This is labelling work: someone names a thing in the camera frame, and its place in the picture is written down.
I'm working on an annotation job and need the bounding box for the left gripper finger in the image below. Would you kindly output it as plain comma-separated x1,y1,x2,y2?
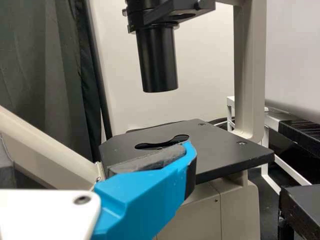
91,140,199,240

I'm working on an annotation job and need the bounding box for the white metal frame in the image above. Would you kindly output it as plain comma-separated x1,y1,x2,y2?
226,96,313,196

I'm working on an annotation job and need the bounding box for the cream microscope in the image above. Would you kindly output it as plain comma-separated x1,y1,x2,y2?
0,0,276,240

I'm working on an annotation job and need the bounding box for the white box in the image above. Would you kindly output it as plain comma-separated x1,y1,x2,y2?
264,97,320,121

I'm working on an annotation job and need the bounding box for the black platform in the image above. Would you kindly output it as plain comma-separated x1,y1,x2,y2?
268,119,320,176
278,184,320,240

